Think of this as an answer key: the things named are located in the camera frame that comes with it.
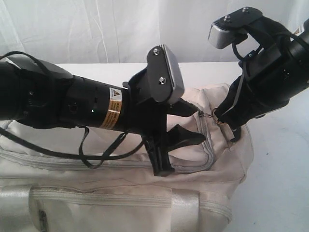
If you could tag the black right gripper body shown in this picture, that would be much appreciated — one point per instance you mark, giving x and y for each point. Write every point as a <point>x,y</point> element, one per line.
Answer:
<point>281,70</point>

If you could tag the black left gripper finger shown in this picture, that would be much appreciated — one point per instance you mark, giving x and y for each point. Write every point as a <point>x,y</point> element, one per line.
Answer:
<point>178,137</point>
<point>182,108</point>

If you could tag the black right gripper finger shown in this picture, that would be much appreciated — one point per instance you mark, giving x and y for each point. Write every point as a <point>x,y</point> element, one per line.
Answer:
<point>234,107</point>

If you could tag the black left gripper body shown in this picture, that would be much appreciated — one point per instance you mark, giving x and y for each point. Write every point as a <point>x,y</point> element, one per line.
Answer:
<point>148,118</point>

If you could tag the cream fabric duffel bag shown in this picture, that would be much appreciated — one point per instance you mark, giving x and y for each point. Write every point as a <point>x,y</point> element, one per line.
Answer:
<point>45,194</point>

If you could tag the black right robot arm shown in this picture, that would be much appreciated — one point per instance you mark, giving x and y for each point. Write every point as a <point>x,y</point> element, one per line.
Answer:
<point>270,78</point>

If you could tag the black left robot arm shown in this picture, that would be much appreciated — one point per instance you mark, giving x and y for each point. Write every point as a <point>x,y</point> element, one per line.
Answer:
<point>42,95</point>

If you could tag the white backdrop curtain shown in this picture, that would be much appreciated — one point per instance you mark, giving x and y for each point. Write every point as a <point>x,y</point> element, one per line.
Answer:
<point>123,31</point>

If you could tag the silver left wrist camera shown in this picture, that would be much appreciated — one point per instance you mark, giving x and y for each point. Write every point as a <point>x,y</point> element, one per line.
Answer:
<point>164,75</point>

